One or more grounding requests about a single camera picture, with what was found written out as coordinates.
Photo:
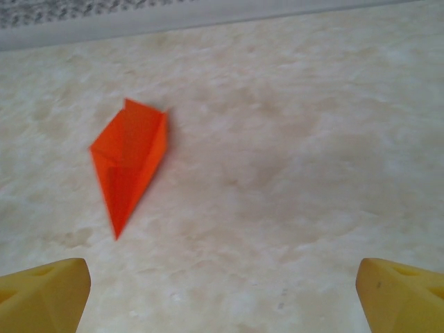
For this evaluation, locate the orange square paper sheet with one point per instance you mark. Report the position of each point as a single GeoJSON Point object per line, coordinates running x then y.
{"type": "Point", "coordinates": [128, 156]}

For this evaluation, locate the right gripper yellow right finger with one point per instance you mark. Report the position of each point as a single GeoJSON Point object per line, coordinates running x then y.
{"type": "Point", "coordinates": [406, 301]}

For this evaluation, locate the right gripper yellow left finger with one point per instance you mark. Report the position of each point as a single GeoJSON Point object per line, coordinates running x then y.
{"type": "Point", "coordinates": [38, 301]}

